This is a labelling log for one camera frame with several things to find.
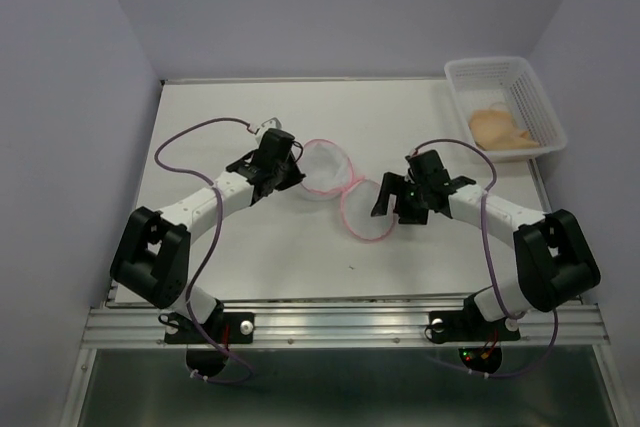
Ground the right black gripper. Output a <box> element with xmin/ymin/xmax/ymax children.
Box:
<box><xmin>370</xmin><ymin>171</ymin><xmax>428</xmax><ymax>224</ymax></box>

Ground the white mesh laundry bag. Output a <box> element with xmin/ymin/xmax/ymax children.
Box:
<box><xmin>297</xmin><ymin>139</ymin><xmax>396</xmax><ymax>243</ymax></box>

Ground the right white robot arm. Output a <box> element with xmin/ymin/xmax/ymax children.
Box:
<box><xmin>371</xmin><ymin>150</ymin><xmax>601</xmax><ymax>344</ymax></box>

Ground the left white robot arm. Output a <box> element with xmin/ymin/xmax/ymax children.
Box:
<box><xmin>110</xmin><ymin>124</ymin><xmax>304</xmax><ymax>345</ymax></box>

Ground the white plastic basket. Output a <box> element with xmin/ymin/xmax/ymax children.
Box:
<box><xmin>444</xmin><ymin>56</ymin><xmax>567</xmax><ymax>162</ymax></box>

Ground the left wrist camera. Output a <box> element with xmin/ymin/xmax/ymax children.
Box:
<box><xmin>260</xmin><ymin>117</ymin><xmax>282</xmax><ymax>131</ymax></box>

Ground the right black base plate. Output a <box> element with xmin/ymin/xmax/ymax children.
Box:
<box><xmin>424</xmin><ymin>310</ymin><xmax>521</xmax><ymax>344</ymax></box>

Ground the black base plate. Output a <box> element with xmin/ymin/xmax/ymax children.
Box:
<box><xmin>424</xmin><ymin>310</ymin><xmax>521</xmax><ymax>344</ymax></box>
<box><xmin>158</xmin><ymin>311</ymin><xmax>255</xmax><ymax>346</ymax></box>

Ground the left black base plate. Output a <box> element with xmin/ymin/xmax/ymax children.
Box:
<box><xmin>158</xmin><ymin>311</ymin><xmax>255</xmax><ymax>346</ymax></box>

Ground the aluminium mounting rail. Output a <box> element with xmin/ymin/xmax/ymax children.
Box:
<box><xmin>81</xmin><ymin>297</ymin><xmax>610</xmax><ymax>350</ymax></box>

